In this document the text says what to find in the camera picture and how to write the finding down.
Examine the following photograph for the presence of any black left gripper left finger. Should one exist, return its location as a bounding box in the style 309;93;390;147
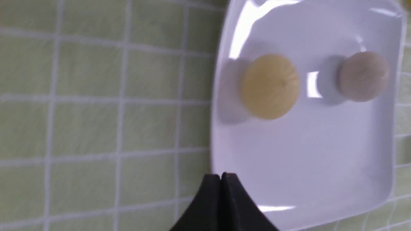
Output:
171;174;220;231

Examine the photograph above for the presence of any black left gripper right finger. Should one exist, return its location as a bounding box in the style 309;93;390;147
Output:
220;172;278;231

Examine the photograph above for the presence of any yellow steamed bun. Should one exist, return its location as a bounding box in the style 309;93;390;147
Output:
240;54;300;120

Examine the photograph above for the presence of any white steamed bun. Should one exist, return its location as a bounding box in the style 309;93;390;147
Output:
337;51;389;102

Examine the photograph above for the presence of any white square plate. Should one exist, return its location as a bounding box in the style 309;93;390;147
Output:
210;0;406;231

